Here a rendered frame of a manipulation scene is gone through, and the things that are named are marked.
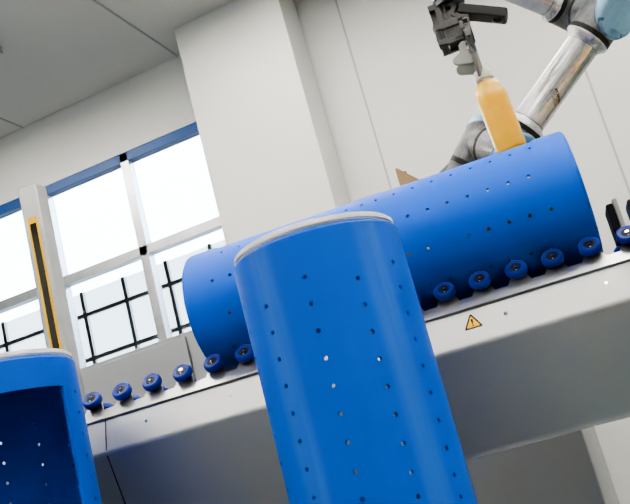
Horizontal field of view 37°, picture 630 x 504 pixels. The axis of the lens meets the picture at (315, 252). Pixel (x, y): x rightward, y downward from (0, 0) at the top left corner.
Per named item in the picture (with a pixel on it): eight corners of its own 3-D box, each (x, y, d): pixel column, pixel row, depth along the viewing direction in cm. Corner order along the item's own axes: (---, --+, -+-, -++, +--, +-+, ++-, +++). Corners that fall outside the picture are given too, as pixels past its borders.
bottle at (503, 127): (532, 141, 206) (504, 67, 211) (505, 147, 204) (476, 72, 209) (519, 154, 213) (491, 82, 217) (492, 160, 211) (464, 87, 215)
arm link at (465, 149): (478, 169, 261) (500, 126, 259) (501, 178, 248) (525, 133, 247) (444, 151, 256) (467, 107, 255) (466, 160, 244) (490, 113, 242)
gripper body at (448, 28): (445, 59, 220) (430, 15, 223) (480, 47, 219) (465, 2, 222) (440, 47, 213) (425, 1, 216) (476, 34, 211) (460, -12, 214)
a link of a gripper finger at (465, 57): (460, 83, 212) (449, 51, 216) (485, 74, 211) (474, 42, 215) (457, 76, 209) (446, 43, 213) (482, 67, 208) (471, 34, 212)
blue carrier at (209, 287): (244, 378, 225) (218, 267, 233) (604, 269, 206) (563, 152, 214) (197, 369, 198) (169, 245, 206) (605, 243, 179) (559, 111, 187)
